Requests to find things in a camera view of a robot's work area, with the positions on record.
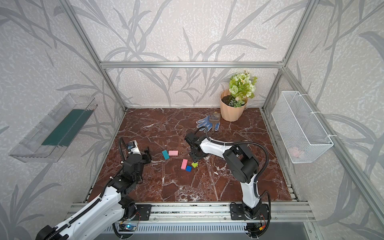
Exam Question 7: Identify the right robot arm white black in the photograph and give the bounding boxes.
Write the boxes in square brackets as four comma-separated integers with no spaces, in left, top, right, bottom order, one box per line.
[185,131,271,220]

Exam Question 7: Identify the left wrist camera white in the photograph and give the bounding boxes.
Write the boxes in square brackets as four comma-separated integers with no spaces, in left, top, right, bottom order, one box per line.
[126,141,141,155]

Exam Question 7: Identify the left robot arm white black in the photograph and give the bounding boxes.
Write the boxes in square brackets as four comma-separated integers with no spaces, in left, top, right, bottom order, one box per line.
[36,139,152,240]

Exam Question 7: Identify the pink block left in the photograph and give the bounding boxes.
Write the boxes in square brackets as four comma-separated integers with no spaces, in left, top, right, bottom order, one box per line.
[168,150,179,157]

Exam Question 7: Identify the teal block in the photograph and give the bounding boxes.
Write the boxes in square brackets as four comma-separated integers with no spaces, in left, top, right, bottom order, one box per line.
[162,150,170,160]

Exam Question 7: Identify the green artificial plant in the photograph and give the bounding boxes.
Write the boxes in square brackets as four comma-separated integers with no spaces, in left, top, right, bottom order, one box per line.
[229,70,258,108]

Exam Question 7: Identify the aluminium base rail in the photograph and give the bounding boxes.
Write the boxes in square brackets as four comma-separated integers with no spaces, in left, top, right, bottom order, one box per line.
[62,201,316,224]

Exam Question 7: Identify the pink block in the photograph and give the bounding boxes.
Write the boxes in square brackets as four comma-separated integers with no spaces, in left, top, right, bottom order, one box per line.
[168,150,179,157]
[181,159,188,170]

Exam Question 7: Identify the green circuit board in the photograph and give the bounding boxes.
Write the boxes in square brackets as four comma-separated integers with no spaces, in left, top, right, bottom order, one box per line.
[119,223,137,232]

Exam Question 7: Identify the clear plastic tray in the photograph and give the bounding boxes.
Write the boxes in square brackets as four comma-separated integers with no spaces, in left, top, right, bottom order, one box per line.
[9,94,98,163]

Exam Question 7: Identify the pink block lower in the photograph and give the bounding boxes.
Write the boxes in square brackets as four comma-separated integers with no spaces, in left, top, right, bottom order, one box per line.
[181,159,188,170]

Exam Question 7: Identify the grey slotted scoop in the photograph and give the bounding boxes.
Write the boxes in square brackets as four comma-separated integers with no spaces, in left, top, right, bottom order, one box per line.
[209,112,221,132]

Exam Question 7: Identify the white wire basket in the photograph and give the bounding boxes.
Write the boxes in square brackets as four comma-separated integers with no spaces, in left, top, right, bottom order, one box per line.
[272,91,334,164]

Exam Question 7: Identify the blue dotted work glove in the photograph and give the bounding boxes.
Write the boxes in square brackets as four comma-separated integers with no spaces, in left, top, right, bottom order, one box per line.
[196,116,220,132]

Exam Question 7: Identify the beige flower pot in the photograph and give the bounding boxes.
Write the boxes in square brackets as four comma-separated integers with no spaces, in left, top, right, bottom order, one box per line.
[220,90,248,122]

